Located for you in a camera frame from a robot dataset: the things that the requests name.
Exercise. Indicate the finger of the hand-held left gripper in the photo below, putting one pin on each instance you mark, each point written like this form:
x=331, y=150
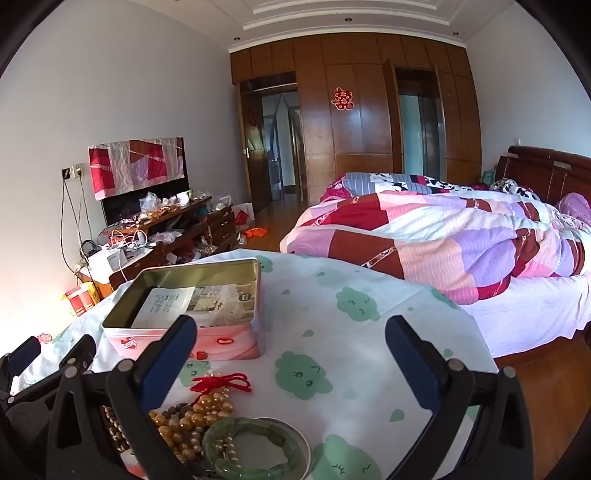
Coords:
x=81, y=350
x=24, y=354

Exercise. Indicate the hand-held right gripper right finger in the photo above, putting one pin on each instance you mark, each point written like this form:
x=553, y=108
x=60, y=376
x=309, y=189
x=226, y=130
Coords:
x=410, y=364

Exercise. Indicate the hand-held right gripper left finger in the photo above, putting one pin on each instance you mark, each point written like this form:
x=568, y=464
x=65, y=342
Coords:
x=168, y=364

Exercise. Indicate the pink metal tin box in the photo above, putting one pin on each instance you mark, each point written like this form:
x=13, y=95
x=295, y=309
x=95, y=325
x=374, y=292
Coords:
x=231, y=344

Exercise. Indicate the pink glass ashtray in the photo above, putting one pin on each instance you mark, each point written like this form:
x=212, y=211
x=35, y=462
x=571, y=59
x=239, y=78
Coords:
x=44, y=338

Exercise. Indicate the red yellow box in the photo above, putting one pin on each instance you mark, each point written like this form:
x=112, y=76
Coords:
x=81, y=300

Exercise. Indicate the white paper leaflet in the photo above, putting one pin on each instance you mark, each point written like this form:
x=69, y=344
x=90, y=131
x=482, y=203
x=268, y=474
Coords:
x=161, y=302

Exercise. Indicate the white cardboard box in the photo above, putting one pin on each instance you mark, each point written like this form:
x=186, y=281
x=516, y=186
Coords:
x=108, y=263

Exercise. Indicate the white bed sheet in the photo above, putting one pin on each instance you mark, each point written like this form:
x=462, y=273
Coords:
x=531, y=314

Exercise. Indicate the pink red patchwork quilt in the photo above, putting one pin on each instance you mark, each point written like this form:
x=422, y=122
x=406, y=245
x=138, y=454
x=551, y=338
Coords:
x=415, y=230

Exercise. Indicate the dark wooden television cabinet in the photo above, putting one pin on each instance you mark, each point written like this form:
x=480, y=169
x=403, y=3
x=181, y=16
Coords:
x=221, y=226

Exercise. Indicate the black television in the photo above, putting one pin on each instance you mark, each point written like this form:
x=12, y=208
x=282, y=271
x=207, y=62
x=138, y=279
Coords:
x=120, y=207

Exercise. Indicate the orange cloth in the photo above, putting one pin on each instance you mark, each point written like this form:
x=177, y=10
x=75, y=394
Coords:
x=256, y=232

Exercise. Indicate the clear plastic bag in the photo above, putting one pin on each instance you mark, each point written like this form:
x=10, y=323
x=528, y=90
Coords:
x=148, y=202

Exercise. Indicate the white mug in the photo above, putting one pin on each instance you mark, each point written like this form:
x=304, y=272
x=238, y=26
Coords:
x=183, y=198

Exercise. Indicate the white shopping bag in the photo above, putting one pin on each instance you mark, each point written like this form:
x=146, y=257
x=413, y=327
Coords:
x=244, y=214

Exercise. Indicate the blue striped cow print quilt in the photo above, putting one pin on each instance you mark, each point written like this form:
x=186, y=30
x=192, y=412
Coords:
x=369, y=181

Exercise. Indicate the red pink patchwork cloth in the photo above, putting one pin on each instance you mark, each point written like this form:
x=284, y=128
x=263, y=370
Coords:
x=134, y=168

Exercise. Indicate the pink pillow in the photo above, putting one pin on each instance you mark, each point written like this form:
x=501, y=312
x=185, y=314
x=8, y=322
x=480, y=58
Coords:
x=575, y=207

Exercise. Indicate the brown wooden wardrobe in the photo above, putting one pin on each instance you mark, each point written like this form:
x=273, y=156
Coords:
x=351, y=138

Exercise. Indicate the red paper decoration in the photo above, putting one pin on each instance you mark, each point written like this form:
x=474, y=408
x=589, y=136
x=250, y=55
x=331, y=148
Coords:
x=344, y=98

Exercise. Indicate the wall power socket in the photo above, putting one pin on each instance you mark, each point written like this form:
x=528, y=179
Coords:
x=73, y=171

